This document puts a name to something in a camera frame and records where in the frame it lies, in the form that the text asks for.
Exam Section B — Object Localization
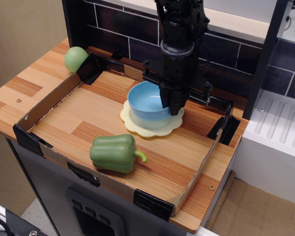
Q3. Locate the grey toy oven front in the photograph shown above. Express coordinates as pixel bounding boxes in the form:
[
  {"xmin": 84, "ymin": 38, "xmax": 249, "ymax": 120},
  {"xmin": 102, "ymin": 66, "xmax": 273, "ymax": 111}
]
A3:
[{"xmin": 66, "ymin": 188, "xmax": 126, "ymax": 236}]

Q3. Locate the white toy sink drainboard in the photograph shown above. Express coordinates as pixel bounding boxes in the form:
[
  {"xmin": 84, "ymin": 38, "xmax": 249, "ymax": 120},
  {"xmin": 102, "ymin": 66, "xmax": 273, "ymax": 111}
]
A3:
[{"xmin": 233, "ymin": 90, "xmax": 295, "ymax": 203}]

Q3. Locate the light green round toy fruit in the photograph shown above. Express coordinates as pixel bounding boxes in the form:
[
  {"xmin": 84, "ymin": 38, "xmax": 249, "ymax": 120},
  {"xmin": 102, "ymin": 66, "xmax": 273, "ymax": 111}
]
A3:
[{"xmin": 64, "ymin": 46, "xmax": 89, "ymax": 73}]

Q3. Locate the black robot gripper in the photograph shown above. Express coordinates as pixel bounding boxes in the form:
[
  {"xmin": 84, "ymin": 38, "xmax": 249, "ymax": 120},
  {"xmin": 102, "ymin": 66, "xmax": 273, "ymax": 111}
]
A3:
[{"xmin": 142, "ymin": 40, "xmax": 212, "ymax": 116}]

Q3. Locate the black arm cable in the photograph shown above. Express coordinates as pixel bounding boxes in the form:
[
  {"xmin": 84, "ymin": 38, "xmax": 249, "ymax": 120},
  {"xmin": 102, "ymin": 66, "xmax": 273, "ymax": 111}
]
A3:
[{"xmin": 195, "ymin": 40, "xmax": 212, "ymax": 67}]

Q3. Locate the cardboard fence with black tape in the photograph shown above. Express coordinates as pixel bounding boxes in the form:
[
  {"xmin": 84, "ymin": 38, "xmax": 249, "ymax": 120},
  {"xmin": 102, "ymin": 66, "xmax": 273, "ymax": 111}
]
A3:
[{"xmin": 13, "ymin": 53, "xmax": 235, "ymax": 221}]

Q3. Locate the pale yellow scalloped plate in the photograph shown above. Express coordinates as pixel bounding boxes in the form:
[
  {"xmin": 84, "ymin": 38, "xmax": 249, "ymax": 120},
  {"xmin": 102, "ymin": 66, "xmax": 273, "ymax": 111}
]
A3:
[{"xmin": 120, "ymin": 100, "xmax": 184, "ymax": 138}]

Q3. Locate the black vertical post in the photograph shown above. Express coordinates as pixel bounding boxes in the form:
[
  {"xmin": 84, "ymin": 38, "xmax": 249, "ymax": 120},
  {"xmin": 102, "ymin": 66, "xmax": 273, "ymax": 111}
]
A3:
[{"xmin": 242, "ymin": 0, "xmax": 293, "ymax": 120}]

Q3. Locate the green toy bell pepper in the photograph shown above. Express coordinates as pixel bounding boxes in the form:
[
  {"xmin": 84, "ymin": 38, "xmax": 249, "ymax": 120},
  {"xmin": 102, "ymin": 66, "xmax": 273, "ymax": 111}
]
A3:
[{"xmin": 89, "ymin": 134, "xmax": 148, "ymax": 174}]

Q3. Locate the light blue plastic bowl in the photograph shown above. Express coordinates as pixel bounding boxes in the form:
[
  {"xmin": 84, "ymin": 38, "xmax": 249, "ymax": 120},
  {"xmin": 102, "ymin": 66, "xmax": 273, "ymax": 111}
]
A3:
[{"xmin": 127, "ymin": 81, "xmax": 172, "ymax": 121}]

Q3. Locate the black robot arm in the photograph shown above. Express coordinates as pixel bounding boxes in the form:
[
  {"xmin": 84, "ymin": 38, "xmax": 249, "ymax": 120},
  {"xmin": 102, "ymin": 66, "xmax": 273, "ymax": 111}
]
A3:
[{"xmin": 142, "ymin": 0, "xmax": 212, "ymax": 116}]

